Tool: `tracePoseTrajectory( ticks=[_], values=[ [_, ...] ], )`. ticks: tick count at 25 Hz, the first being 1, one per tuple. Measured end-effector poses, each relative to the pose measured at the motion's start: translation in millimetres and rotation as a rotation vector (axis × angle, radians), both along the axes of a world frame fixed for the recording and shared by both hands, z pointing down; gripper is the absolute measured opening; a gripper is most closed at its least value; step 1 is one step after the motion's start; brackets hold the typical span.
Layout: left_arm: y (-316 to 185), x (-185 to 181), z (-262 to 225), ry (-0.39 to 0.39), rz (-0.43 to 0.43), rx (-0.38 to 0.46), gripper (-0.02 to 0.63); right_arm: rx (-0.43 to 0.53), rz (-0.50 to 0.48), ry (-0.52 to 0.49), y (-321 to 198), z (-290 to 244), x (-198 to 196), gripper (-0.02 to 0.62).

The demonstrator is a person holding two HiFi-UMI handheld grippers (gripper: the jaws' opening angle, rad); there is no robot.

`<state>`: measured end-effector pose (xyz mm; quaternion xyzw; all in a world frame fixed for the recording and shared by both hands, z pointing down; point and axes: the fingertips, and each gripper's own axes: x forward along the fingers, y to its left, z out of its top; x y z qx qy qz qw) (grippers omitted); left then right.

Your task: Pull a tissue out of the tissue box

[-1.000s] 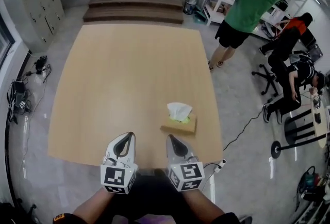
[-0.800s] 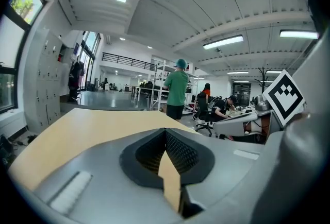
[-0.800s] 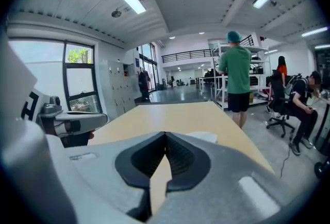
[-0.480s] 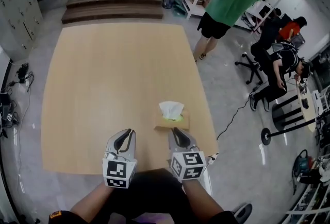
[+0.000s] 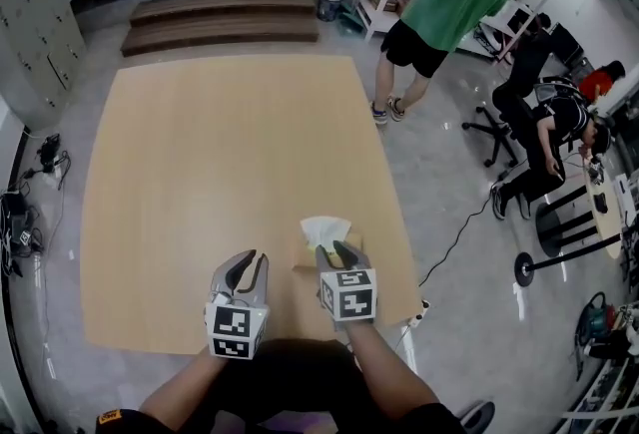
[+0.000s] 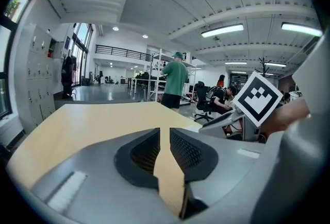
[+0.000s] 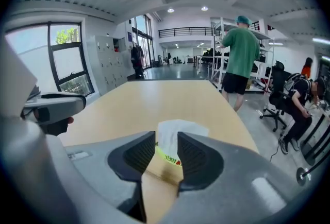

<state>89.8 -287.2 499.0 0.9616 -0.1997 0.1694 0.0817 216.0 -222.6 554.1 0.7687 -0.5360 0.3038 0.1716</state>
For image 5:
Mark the person's right forearm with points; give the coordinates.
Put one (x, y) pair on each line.
(387, 372)

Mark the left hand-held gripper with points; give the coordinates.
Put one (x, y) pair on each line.
(233, 322)

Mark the person's black clothing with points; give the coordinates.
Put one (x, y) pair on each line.
(294, 392)

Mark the brown tissue box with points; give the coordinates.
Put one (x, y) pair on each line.
(302, 256)

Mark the person's left forearm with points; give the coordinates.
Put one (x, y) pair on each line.
(187, 384)

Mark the grey locker cabinet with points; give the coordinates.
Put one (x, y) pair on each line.
(35, 23)

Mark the person's grey shoe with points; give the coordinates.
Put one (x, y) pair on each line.
(478, 416)

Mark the white power strip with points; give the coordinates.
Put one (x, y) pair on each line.
(418, 313)

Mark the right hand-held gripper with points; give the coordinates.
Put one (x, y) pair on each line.
(349, 295)

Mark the mesh waste bin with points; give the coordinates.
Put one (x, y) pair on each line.
(329, 7)

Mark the black stanchion post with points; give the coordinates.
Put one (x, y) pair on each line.
(564, 258)

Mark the round light table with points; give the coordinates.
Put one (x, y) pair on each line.
(601, 217)

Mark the black office chair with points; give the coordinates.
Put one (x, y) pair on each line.
(519, 73)

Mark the brown wooden steps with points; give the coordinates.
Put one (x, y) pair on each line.
(222, 20)

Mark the white tissue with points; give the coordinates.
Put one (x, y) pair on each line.
(324, 230)

